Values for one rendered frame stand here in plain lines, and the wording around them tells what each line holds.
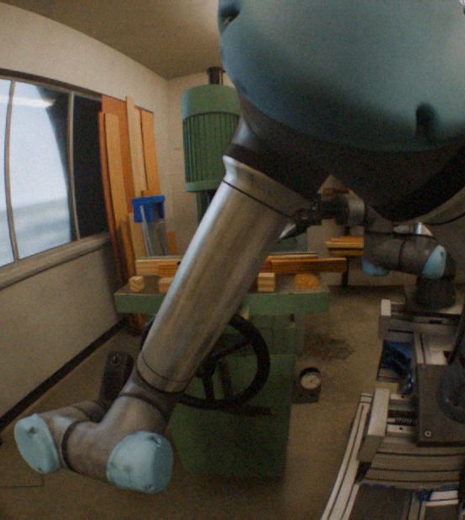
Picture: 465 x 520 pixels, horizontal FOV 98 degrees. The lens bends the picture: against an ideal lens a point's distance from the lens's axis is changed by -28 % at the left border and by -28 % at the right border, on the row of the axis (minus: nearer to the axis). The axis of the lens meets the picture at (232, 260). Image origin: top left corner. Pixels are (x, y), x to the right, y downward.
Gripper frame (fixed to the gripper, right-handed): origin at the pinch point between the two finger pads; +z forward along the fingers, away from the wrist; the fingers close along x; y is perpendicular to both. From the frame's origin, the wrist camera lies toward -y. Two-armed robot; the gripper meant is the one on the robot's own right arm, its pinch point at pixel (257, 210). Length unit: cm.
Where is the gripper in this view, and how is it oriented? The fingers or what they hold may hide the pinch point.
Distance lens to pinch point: 66.1
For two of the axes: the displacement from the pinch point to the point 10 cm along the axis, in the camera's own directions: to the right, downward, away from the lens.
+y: -1.1, 1.6, -9.8
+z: -9.9, 0.1, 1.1
